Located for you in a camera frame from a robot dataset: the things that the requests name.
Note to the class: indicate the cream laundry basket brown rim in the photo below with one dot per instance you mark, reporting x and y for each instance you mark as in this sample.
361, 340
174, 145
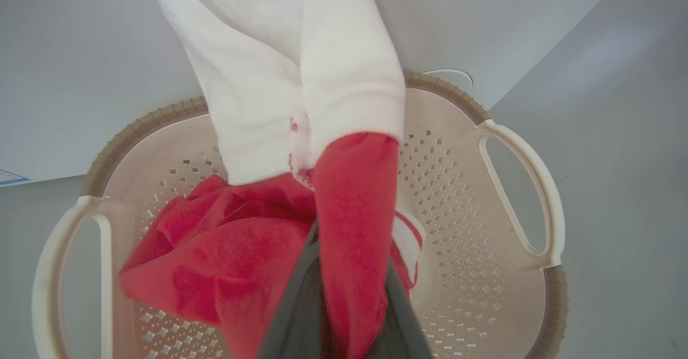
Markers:
473, 214

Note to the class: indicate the red and white garment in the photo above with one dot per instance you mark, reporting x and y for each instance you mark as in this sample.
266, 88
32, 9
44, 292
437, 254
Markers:
269, 133

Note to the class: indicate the blue energy label sticker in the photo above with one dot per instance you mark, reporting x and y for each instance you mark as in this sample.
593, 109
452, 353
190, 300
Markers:
11, 178

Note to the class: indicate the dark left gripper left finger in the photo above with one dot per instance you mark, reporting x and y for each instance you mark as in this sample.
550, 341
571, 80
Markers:
298, 316

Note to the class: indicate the round white filter cover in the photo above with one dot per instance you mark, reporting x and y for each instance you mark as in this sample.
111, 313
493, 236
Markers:
449, 78

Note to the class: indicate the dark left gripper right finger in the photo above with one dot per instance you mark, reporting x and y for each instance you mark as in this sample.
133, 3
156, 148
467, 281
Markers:
403, 327

